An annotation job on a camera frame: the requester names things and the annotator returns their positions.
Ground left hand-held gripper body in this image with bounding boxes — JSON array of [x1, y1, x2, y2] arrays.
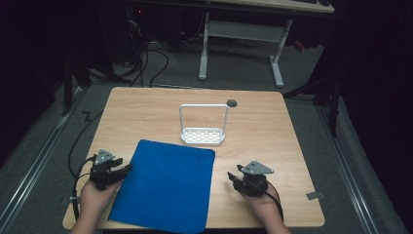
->
[[89, 148, 125, 191]]

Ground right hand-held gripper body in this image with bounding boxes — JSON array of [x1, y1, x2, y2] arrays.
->
[[233, 160, 275, 198]]

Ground blue cloth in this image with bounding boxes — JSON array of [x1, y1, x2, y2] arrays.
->
[[107, 138, 216, 234]]

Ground person's right hand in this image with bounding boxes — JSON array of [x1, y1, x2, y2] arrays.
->
[[239, 188, 282, 226]]

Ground grey tape piece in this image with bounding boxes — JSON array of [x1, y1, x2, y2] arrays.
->
[[305, 190, 325, 201]]

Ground black stand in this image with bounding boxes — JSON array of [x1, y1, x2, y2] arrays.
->
[[59, 53, 94, 117], [282, 72, 344, 138]]

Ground dark computer tower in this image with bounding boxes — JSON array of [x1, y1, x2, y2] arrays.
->
[[98, 4, 149, 67]]

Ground small red object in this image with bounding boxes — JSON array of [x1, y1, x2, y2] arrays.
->
[[292, 40, 307, 53]]

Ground white-legged desk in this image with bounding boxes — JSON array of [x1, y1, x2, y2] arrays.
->
[[181, 0, 336, 90]]

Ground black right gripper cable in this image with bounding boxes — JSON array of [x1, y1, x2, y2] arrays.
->
[[264, 180, 285, 222]]

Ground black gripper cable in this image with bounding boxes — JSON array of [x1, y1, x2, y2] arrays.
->
[[264, 180, 285, 222], [69, 155, 97, 222]]

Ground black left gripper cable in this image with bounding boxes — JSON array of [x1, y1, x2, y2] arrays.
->
[[69, 155, 97, 222]]

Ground black floor cable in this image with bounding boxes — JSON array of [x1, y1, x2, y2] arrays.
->
[[67, 110, 105, 179]]

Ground white rack with handle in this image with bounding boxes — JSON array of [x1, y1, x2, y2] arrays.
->
[[178, 103, 230, 146]]

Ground metal floor rail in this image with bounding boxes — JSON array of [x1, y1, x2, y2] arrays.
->
[[316, 104, 382, 234], [0, 85, 86, 228]]

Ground bundle of black floor cables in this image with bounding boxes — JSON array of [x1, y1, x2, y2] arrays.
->
[[113, 19, 170, 89]]

